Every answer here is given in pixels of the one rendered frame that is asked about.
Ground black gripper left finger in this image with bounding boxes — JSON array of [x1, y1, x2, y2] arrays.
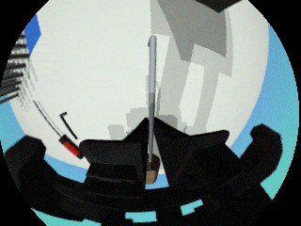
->
[[79, 118, 150, 189]]

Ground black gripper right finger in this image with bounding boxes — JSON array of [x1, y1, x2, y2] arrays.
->
[[153, 118, 230, 186]]

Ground blue flat strip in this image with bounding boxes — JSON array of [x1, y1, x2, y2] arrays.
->
[[24, 14, 41, 56]]

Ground red-handled tool with thin metal shaft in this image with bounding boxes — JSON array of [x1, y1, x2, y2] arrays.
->
[[33, 99, 84, 159]]

